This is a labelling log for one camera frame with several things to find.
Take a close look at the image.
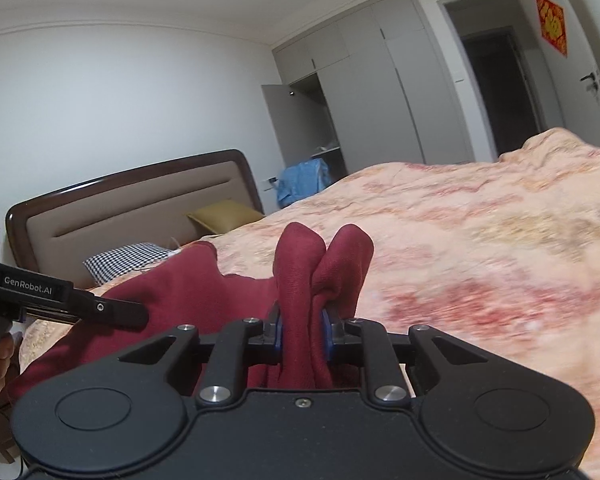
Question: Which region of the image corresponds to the dark red garment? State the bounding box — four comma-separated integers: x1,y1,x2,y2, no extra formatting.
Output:
7,223,374,401

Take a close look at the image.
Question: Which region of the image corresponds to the white bedroom door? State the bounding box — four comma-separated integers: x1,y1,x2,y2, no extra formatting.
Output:
518,0,600,148

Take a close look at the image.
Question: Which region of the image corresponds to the brown padded headboard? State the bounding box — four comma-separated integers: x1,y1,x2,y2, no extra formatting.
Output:
5,148,263,288

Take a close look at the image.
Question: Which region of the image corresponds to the checkered black white pillow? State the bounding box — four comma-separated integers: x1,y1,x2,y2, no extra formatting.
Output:
83,243,178,285

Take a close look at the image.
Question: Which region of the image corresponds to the mustard yellow pillow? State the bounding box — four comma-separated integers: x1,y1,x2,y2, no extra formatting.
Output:
186,200,264,235

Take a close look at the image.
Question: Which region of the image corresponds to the blue cloth pile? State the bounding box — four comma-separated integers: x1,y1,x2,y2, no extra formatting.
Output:
275,158,332,208

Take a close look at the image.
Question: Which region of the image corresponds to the floral peach bed quilt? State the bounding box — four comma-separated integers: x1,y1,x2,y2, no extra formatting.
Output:
12,128,600,479

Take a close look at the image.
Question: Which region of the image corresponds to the grey built-in wardrobe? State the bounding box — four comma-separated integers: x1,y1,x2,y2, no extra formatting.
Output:
262,0,474,174

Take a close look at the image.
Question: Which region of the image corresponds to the red fu door poster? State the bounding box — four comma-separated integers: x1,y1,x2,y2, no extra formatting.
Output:
535,0,568,58

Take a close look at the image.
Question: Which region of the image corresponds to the black door handle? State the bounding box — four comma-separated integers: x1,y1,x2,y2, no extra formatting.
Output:
580,70,600,105

